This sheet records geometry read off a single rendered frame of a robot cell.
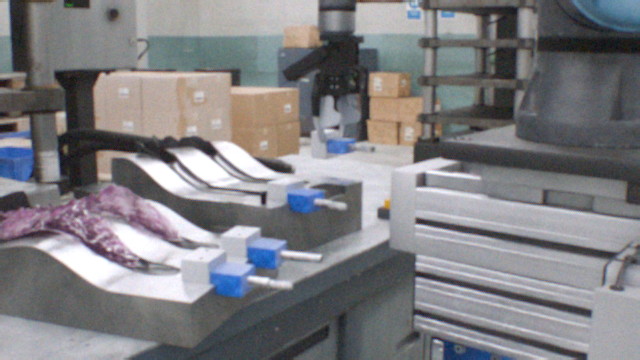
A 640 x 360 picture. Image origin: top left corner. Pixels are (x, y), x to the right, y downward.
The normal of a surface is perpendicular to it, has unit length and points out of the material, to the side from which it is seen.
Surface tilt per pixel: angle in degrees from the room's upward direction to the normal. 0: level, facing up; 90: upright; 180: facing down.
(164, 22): 90
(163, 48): 90
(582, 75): 72
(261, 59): 90
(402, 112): 88
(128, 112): 99
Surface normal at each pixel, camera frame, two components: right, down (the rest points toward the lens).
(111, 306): -0.31, 0.18
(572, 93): -0.63, -0.16
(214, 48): -0.58, 0.15
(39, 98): 0.30, 0.18
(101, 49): 0.82, 0.11
